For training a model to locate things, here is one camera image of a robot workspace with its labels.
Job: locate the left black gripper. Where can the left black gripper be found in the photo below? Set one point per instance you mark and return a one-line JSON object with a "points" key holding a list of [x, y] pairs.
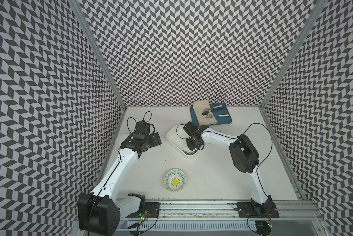
{"points": [[155, 139]]}

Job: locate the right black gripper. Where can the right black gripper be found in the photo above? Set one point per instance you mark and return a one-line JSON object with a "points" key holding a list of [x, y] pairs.
{"points": [[190, 146]]}

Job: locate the white storage box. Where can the white storage box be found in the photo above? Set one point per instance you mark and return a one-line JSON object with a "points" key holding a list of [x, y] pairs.
{"points": [[177, 137]]}

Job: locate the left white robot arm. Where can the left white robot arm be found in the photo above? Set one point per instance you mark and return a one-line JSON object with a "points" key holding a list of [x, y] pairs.
{"points": [[99, 211]]}

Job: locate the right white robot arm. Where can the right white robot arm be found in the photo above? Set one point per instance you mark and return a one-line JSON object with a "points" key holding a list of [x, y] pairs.
{"points": [[244, 156]]}

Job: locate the silver wing nut pile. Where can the silver wing nut pile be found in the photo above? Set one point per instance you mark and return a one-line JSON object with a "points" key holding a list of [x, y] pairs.
{"points": [[191, 152]]}

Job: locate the white round bowl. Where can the white round bowl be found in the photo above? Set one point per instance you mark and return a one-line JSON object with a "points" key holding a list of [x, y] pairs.
{"points": [[122, 137]]}

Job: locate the teal tray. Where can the teal tray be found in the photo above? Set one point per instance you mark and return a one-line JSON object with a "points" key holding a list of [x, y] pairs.
{"points": [[221, 114]]}

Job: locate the yellow patterned bowl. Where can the yellow patterned bowl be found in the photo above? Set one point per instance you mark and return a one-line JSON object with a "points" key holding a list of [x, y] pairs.
{"points": [[174, 180]]}

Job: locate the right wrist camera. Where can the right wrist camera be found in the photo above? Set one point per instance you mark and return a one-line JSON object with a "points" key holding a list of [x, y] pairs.
{"points": [[190, 128]]}

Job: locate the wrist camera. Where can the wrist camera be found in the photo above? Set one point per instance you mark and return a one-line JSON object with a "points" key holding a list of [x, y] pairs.
{"points": [[190, 128], [142, 128]]}

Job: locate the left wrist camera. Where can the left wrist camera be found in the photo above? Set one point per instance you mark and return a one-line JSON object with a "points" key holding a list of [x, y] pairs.
{"points": [[142, 128]]}

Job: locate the white handled spoon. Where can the white handled spoon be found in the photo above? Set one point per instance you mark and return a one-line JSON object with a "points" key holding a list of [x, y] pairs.
{"points": [[210, 116]]}

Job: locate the dark handled spoon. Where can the dark handled spoon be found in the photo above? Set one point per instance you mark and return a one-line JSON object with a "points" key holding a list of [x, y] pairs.
{"points": [[204, 113]]}

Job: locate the pink handled spoon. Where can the pink handled spoon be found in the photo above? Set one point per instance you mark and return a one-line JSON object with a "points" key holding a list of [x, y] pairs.
{"points": [[214, 108]]}

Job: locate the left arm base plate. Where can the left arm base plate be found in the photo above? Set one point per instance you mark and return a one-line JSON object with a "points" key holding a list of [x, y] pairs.
{"points": [[154, 208]]}

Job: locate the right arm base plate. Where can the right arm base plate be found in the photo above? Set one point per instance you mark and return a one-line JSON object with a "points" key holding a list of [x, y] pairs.
{"points": [[255, 210]]}

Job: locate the aluminium rail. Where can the aluminium rail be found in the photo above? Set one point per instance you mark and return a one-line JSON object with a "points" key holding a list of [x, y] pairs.
{"points": [[228, 210]]}

